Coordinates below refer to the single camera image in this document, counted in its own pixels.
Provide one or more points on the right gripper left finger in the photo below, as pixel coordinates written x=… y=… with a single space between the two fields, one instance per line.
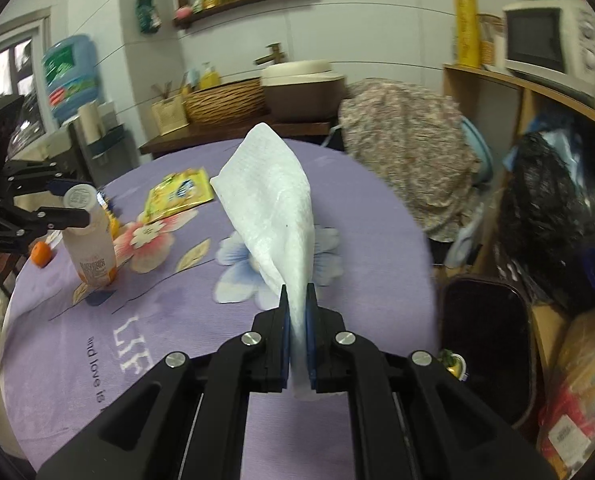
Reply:
x=186 y=417

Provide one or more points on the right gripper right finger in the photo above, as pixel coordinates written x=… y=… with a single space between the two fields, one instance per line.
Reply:
x=411 y=419

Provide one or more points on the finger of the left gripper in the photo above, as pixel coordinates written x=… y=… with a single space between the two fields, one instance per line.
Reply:
x=60 y=186
x=56 y=218

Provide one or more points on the orange mandarin fruit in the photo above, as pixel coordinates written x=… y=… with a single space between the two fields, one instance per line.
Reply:
x=41 y=254

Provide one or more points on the white orange plastic bottle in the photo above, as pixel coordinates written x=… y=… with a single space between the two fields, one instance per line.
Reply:
x=91 y=248

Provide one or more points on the yellow snack packet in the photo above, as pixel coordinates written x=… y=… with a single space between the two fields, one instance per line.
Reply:
x=176 y=193

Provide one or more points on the white paper towel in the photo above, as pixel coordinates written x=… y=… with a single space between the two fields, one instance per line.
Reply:
x=267 y=198

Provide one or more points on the dark trash bin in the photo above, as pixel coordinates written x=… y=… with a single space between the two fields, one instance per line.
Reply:
x=487 y=322

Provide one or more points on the water dispenser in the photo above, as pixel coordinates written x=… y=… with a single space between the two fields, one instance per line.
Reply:
x=99 y=162

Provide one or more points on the paper cup stack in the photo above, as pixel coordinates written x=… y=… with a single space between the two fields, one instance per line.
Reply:
x=90 y=121

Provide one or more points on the blue water jug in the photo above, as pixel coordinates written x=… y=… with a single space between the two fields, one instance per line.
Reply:
x=71 y=75

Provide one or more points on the chopstick holder box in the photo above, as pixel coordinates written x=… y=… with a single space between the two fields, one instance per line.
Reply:
x=169 y=114

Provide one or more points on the purple floral tablecloth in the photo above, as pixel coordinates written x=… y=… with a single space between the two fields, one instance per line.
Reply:
x=64 y=361

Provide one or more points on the clear bag of goods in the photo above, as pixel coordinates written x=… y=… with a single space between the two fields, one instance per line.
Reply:
x=567 y=431

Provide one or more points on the woven basket sink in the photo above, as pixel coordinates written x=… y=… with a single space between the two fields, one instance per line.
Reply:
x=226 y=103

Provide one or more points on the yellow soap bottle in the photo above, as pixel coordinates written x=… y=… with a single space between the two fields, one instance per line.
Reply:
x=209 y=78

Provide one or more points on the black garbage bag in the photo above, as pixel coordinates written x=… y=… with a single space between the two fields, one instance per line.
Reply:
x=546 y=224

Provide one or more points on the brown plastic tub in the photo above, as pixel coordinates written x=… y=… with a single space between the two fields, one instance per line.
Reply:
x=304 y=91

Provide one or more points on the floral covered chair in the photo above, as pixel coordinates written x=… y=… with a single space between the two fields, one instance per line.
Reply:
x=411 y=138

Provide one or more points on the wooden shelf unit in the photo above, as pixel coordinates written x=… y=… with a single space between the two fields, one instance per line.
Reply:
x=501 y=108

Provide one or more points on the yellow roll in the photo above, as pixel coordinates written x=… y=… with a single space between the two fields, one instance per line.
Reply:
x=467 y=33

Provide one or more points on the white microwave oven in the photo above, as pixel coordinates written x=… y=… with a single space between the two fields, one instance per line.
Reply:
x=552 y=41

